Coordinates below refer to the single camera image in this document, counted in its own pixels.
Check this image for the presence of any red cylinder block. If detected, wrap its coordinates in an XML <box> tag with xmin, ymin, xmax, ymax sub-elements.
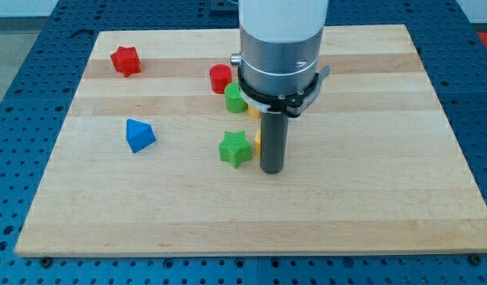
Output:
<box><xmin>209</xmin><ymin>64</ymin><xmax>232</xmax><ymax>94</ymax></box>

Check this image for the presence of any green star block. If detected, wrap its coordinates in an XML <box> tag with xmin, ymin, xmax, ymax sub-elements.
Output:
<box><xmin>219</xmin><ymin>131</ymin><xmax>252</xmax><ymax>169</ymax></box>

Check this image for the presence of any wooden board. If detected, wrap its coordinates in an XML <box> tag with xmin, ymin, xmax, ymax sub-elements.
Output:
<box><xmin>15</xmin><ymin>25</ymin><xmax>487</xmax><ymax>257</ymax></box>

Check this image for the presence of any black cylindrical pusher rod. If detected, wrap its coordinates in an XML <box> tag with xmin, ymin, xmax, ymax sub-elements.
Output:
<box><xmin>260</xmin><ymin>113</ymin><xmax>288</xmax><ymax>174</ymax></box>

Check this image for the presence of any yellow block behind arm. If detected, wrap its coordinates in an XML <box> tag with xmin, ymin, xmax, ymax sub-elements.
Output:
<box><xmin>247</xmin><ymin>104</ymin><xmax>261</xmax><ymax>119</ymax></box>

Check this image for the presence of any black clamp ring with lever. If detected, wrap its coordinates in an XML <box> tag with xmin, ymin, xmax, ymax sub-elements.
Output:
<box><xmin>237</xmin><ymin>65</ymin><xmax>331</xmax><ymax>119</ymax></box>

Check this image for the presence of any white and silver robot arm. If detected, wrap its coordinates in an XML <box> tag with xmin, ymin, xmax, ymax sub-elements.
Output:
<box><xmin>238</xmin><ymin>0</ymin><xmax>329</xmax><ymax>96</ymax></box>

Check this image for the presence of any yellow hexagon block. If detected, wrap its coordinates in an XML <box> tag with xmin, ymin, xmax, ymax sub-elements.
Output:
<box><xmin>254</xmin><ymin>129</ymin><xmax>261</xmax><ymax>157</ymax></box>

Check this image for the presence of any green cylinder block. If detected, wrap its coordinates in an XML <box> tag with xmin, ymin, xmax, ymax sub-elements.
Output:
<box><xmin>224</xmin><ymin>82</ymin><xmax>248</xmax><ymax>113</ymax></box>

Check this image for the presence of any blue triangular block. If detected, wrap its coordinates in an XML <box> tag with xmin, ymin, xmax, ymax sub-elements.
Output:
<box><xmin>126</xmin><ymin>119</ymin><xmax>156</xmax><ymax>153</ymax></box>

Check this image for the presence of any red star block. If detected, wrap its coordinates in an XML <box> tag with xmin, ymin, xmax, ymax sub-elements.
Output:
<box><xmin>110</xmin><ymin>46</ymin><xmax>141</xmax><ymax>78</ymax></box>

